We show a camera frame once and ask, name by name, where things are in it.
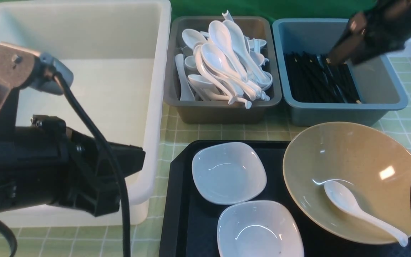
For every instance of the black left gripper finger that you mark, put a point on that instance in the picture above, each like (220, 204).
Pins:
(90, 184)

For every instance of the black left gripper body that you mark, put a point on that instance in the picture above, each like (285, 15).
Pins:
(37, 167)

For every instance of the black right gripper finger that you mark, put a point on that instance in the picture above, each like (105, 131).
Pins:
(352, 41)

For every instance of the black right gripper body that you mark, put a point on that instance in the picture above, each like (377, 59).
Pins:
(384, 28)

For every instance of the white square dish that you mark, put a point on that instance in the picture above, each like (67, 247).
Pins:
(260, 228)
(228, 173)

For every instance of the beige noodle bowl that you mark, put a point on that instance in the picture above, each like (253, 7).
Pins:
(373, 166)

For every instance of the white soup spoon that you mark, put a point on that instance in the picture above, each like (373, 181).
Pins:
(345, 200)

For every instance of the green cloth backdrop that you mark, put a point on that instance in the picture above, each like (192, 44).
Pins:
(271, 9)

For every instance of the pile of black chopsticks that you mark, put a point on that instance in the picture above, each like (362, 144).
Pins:
(314, 80)

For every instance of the blue chopstick bin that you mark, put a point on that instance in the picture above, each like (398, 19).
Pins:
(377, 83)

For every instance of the black serving tray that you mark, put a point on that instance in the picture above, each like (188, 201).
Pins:
(190, 222)

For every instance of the large white plastic tub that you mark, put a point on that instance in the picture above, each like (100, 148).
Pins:
(117, 51)

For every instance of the pile of white spoons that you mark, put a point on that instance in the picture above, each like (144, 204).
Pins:
(222, 64)

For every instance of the grey spoon bin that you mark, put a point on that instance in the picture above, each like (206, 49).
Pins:
(220, 112)

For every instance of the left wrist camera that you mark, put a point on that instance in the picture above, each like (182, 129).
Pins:
(23, 67)

